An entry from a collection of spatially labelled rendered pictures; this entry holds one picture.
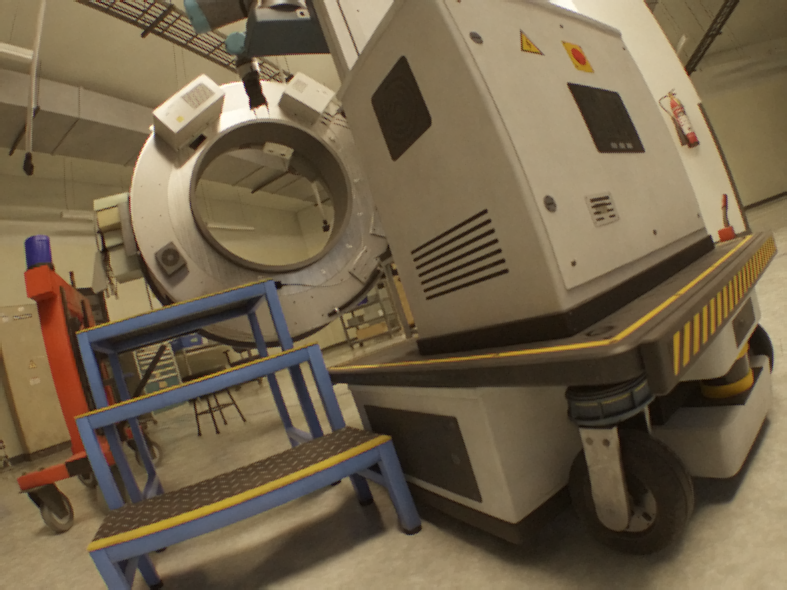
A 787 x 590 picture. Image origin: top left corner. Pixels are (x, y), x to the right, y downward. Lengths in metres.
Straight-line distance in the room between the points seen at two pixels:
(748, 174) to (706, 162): 8.17
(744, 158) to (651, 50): 8.24
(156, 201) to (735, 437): 2.11
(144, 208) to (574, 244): 1.84
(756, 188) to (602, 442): 11.86
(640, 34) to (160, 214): 4.10
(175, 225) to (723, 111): 12.07
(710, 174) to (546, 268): 3.65
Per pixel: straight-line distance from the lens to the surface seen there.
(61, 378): 1.79
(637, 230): 0.65
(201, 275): 1.94
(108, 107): 5.65
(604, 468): 0.52
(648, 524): 0.57
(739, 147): 12.28
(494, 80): 0.54
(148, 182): 2.10
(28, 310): 6.19
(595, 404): 0.47
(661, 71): 4.25
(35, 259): 1.80
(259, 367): 0.90
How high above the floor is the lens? 0.41
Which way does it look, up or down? 2 degrees up
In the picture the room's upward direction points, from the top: 18 degrees counter-clockwise
